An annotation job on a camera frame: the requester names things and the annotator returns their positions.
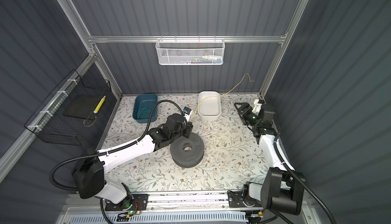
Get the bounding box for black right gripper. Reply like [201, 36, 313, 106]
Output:
[235, 103, 261, 128]

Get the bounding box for grey perforated cable spool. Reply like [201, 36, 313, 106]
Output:
[170, 133, 205, 168]

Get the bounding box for yellow cable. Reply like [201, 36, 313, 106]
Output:
[190, 73, 255, 124]

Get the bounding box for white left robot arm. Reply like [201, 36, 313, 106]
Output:
[72, 114, 192, 204]

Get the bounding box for white plastic tub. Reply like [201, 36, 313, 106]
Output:
[198, 91, 222, 122]

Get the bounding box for teal plastic tub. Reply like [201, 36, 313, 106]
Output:
[132, 94, 158, 124]

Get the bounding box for items in white basket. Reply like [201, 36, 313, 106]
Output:
[180, 55, 224, 64]

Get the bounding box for black flat pad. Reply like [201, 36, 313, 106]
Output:
[63, 95, 98, 120]

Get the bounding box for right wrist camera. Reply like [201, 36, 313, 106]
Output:
[252, 99, 265, 114]

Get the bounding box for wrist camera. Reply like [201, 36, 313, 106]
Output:
[252, 99, 265, 114]
[183, 106, 192, 116]

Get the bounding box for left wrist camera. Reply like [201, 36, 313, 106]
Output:
[183, 106, 192, 116]

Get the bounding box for green cable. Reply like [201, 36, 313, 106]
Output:
[136, 107, 153, 120]

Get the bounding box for white wire wall basket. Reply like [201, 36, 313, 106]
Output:
[155, 40, 226, 66]

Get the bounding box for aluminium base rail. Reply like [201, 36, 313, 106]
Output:
[64, 188, 309, 224]

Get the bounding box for black wire wall basket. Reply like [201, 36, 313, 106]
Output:
[24, 70, 115, 148]

